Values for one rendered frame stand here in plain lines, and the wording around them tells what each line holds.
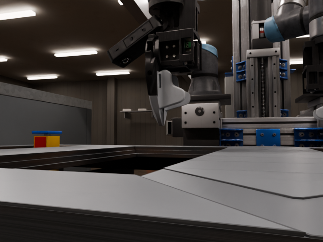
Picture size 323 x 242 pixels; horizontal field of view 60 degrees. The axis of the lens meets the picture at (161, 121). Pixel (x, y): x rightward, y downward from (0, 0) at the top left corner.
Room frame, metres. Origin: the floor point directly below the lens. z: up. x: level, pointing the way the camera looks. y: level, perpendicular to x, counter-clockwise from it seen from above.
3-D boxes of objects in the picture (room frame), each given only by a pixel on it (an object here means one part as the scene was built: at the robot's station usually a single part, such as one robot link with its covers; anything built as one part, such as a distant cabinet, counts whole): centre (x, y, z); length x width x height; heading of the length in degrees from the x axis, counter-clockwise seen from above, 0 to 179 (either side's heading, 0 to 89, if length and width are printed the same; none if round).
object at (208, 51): (1.21, -0.18, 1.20); 0.13 x 0.12 x 0.14; 87
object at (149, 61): (0.46, 0.01, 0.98); 0.05 x 0.02 x 0.09; 161
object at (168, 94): (0.46, -0.01, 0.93); 0.06 x 0.03 x 0.09; 71
